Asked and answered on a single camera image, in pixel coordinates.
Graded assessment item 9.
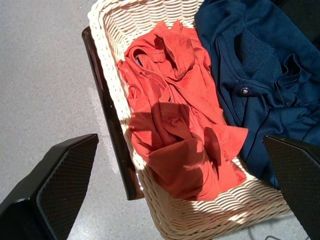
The navy blue garment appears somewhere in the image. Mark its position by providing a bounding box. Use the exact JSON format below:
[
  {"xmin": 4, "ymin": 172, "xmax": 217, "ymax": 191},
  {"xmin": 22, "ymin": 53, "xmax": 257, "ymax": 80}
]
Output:
[{"xmin": 194, "ymin": 0, "xmax": 320, "ymax": 190}]

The orange garment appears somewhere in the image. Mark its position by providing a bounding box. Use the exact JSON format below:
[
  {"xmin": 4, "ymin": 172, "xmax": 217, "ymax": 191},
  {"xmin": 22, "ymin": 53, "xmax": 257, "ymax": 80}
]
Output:
[{"xmin": 116, "ymin": 20, "xmax": 249, "ymax": 202}]

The pale woven laundry basket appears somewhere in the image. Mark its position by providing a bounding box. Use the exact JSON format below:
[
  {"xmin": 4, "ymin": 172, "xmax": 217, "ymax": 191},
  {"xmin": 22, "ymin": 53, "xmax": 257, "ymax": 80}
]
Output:
[{"xmin": 87, "ymin": 0, "xmax": 293, "ymax": 240}]

